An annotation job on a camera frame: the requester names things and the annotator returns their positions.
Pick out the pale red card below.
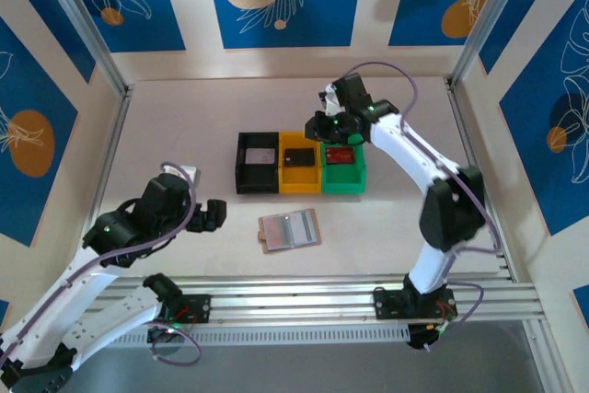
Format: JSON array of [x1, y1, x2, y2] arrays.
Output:
[[265, 216, 290, 250]]

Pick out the dark red card gold print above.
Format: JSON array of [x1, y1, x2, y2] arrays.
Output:
[[325, 146, 355, 165]]

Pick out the black card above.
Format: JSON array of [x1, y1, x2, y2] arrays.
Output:
[[283, 147, 316, 168]]

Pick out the plain white card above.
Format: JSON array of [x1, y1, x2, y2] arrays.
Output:
[[244, 148, 276, 167]]

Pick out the green plastic bin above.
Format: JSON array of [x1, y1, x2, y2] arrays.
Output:
[[320, 131, 368, 194]]

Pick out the yellow plastic bin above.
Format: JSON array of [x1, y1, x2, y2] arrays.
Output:
[[277, 131, 322, 195]]

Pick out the black plastic bin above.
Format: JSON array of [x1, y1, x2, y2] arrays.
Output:
[[235, 131, 281, 195]]

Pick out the small black controller board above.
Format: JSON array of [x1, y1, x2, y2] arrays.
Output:
[[407, 321, 450, 352], [146, 322, 186, 344]]

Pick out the grey glossy panel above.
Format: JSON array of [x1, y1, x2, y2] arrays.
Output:
[[45, 346, 535, 393]]

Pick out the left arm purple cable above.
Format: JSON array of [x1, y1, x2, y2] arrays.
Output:
[[0, 161, 203, 364]]

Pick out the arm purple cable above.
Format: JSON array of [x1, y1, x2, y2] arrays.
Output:
[[344, 61, 503, 353], [0, 161, 203, 364]]

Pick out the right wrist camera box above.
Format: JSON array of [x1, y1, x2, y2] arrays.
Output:
[[318, 83, 346, 117]]

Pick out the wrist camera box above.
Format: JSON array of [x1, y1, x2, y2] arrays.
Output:
[[318, 83, 346, 117], [177, 165, 203, 188]]

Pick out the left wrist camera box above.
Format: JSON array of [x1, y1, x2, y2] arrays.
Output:
[[177, 165, 203, 188]]

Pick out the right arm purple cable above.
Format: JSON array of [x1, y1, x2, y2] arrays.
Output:
[[344, 61, 503, 353]]

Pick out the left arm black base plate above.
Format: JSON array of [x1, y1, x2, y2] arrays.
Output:
[[161, 294, 213, 324]]

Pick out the aluminium table side rail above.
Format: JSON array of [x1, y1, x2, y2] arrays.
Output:
[[445, 78, 516, 283], [66, 83, 134, 293]]

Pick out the aluminium mounting rail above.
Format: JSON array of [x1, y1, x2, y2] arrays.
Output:
[[39, 275, 547, 332]]

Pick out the white slotted cable duct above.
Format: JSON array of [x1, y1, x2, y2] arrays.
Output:
[[59, 324, 410, 349]]

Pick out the aluminium frame post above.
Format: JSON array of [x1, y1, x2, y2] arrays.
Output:
[[31, 0, 134, 98], [445, 0, 535, 88]]

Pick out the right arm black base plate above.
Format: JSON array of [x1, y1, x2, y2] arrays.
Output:
[[372, 289, 459, 320]]

